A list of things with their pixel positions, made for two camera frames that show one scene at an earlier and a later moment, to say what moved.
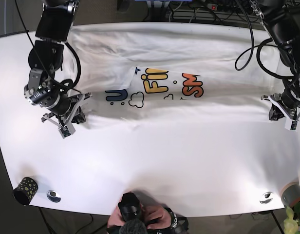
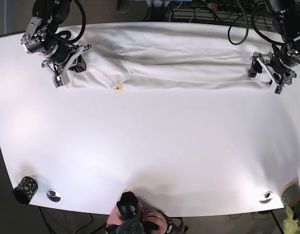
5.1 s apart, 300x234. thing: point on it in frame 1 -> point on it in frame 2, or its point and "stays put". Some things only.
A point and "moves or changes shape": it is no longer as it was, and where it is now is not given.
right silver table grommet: x=266 y=198 stays put
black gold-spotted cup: x=26 y=191 stays put
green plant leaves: x=294 y=223 stays put
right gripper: x=68 y=107 -> x=60 y=63
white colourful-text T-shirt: x=177 y=71 moves or changes shape
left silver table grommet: x=53 y=196 stays put
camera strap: x=177 y=218 -> x=171 y=228
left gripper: x=288 y=103 -> x=278 y=69
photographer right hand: x=115 y=219 stays put
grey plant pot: x=292 y=193 stays put
